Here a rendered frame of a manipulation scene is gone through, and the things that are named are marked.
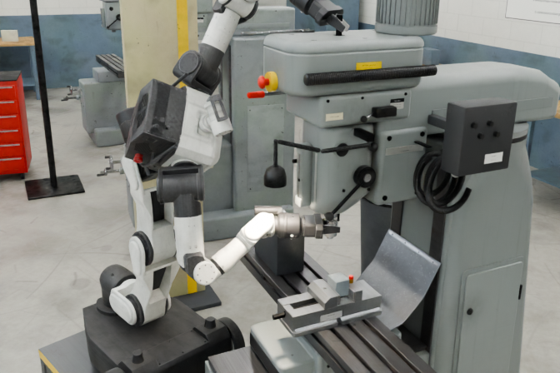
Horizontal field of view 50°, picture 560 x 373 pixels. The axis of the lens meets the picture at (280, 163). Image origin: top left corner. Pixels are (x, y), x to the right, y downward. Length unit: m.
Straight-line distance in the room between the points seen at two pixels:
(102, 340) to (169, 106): 1.17
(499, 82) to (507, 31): 5.08
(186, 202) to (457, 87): 0.97
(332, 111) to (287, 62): 0.21
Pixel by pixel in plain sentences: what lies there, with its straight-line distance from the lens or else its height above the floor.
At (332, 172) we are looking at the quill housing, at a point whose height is 1.47.
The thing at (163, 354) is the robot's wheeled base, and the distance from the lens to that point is 2.59.
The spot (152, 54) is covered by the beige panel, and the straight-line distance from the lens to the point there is 3.48.
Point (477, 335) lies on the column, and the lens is 2.46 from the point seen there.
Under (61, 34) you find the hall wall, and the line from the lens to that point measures 10.74.
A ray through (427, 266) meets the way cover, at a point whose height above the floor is 1.06.
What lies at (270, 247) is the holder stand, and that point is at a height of 1.03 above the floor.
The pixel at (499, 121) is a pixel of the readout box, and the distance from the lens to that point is 1.87.
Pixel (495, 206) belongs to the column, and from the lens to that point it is 2.26.
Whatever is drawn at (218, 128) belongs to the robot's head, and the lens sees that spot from 1.94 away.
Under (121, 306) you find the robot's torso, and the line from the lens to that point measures 2.72.
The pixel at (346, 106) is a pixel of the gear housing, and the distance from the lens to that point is 1.83.
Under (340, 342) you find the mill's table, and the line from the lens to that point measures 2.04.
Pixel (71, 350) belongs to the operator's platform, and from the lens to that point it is 3.03.
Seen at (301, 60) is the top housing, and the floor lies 1.84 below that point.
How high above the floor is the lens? 2.11
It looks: 19 degrees down
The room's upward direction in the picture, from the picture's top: 1 degrees clockwise
